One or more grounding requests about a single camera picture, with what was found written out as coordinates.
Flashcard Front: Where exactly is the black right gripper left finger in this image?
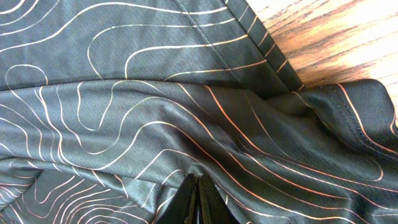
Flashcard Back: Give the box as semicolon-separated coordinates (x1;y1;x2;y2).
156;174;198;224

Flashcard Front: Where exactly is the black patterned sports jersey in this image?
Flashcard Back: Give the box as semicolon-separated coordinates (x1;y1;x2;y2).
1;1;397;223

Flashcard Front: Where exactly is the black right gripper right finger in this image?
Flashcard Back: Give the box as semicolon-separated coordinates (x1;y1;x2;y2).
198;175;239;224

